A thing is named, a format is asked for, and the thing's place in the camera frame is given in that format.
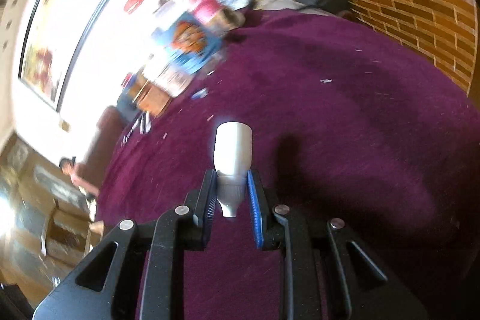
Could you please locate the white tub jar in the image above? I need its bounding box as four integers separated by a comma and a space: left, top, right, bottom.
144, 57, 196, 98

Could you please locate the black leather sofa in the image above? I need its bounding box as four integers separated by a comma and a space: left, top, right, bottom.
116, 94, 140, 122

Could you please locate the clear jar with blue label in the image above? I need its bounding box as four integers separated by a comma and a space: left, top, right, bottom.
151, 10, 226, 75

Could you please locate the orange label jar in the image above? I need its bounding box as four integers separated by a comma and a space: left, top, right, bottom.
131, 76, 173, 117

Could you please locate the black pen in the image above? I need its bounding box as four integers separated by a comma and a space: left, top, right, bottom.
123, 125, 140, 145

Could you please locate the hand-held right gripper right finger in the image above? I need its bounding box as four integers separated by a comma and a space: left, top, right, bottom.
246, 169, 428, 320

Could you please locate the framed wall poster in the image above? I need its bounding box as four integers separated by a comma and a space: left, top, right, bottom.
17, 0, 121, 113

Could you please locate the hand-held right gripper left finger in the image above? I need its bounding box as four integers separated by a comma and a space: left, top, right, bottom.
33, 170, 219, 320

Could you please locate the small white dropper bottle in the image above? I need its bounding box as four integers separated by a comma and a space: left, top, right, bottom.
212, 121, 254, 219

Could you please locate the brown chair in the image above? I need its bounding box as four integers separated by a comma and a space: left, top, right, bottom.
76, 106, 128, 194

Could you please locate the tall jar with red lid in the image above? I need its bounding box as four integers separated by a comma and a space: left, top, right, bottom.
123, 0, 247, 32

